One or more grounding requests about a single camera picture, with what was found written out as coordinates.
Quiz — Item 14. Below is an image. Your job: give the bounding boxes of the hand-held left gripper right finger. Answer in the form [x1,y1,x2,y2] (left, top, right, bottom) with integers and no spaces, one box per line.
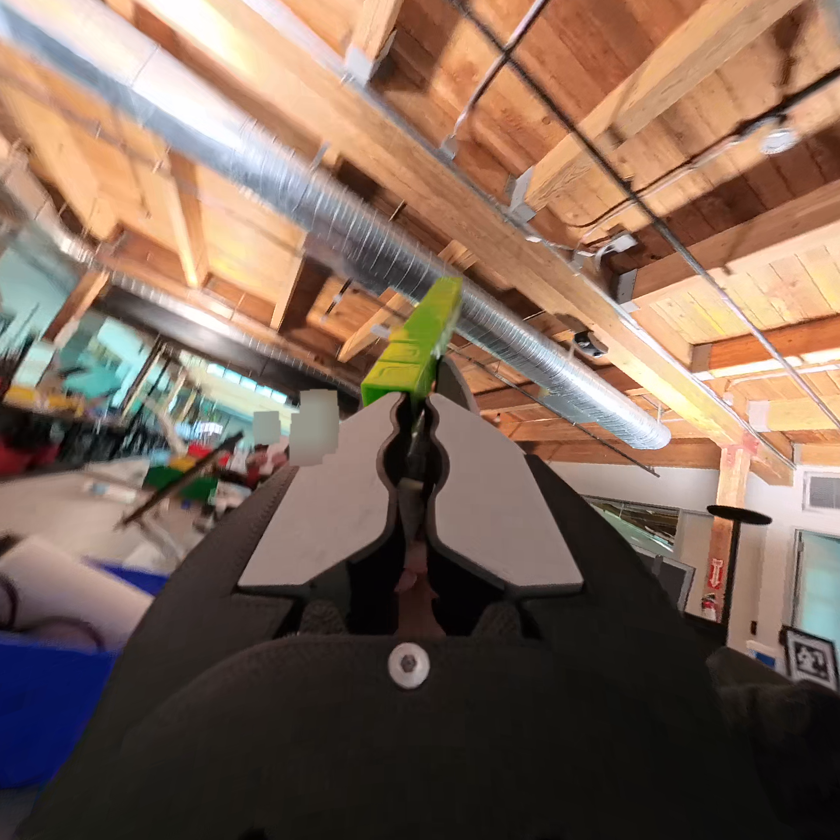
[423,395,586,590]

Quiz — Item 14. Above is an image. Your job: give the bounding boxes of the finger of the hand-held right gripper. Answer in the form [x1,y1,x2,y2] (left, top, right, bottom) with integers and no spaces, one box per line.
[434,356,481,416]

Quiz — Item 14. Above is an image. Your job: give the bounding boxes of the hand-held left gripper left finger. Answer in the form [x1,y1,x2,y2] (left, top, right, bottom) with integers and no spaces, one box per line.
[236,392,408,592]

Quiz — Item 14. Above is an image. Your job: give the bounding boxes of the green segmented bar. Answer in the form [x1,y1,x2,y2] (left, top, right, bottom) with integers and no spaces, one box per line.
[360,276,465,406]

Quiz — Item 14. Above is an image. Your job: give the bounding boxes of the blue plastic bin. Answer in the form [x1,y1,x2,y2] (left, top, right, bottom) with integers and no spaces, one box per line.
[0,558,173,791]

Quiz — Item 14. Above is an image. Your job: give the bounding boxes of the person's right hand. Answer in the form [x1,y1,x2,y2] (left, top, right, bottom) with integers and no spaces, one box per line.
[392,525,444,639]

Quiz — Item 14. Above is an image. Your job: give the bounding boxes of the green crate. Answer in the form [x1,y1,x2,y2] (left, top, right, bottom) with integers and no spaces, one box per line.
[144,466,221,507]

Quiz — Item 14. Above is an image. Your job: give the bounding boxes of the black floor lamp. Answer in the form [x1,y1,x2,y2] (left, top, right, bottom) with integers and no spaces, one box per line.
[707,504,773,631]

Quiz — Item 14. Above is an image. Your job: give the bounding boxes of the white paper roll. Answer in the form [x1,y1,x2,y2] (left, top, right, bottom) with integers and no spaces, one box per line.
[0,535,157,651]

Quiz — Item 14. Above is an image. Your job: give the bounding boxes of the tag sign on stand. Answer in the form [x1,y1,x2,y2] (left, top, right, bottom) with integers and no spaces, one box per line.
[780,625,840,693]

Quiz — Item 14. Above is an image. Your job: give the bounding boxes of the silver ventilation duct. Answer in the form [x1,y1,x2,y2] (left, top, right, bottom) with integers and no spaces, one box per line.
[0,0,672,452]
[0,184,368,395]

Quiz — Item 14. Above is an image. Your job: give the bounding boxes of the wooden post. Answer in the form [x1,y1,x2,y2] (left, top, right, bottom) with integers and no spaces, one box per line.
[707,443,754,621]

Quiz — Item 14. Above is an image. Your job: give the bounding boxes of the black cable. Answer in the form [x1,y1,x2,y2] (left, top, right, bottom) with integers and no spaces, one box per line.
[0,571,106,652]

